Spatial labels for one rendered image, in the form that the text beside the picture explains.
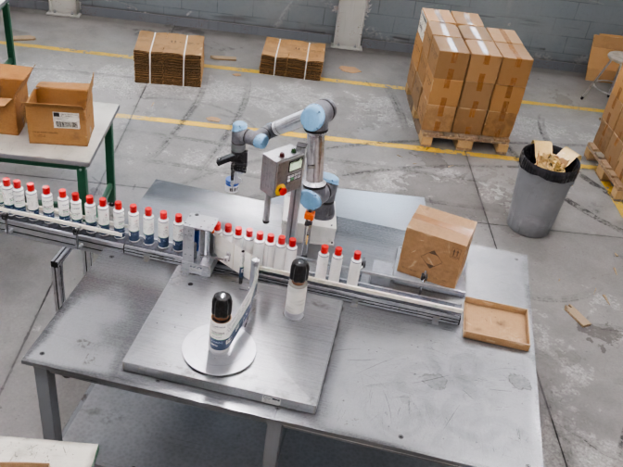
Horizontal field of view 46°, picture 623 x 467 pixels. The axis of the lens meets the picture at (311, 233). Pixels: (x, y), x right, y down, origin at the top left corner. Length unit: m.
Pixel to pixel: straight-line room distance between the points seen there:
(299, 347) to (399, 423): 0.53
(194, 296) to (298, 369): 0.62
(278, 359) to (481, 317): 1.06
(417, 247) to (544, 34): 5.80
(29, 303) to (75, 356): 1.60
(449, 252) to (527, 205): 2.23
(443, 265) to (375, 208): 0.74
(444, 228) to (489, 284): 0.41
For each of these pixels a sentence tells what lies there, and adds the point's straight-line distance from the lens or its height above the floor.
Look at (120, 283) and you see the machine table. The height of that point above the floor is 0.83.
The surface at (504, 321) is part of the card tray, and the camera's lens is 3.67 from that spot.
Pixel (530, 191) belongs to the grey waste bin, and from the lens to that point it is 5.72.
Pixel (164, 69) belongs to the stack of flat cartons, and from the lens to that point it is 7.37.
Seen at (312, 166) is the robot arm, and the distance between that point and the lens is 3.61.
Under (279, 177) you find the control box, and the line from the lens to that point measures 3.29.
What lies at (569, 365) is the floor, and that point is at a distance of 4.90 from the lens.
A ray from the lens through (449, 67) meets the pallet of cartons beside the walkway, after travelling 6.59.
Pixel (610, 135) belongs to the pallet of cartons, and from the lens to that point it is 7.12.
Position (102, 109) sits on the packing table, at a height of 0.78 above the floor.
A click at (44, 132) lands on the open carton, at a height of 0.86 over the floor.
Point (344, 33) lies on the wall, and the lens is 8.75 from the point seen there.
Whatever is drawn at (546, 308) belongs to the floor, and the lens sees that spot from 5.27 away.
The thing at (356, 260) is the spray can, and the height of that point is 1.05.
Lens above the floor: 3.09
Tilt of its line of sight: 35 degrees down
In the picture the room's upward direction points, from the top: 8 degrees clockwise
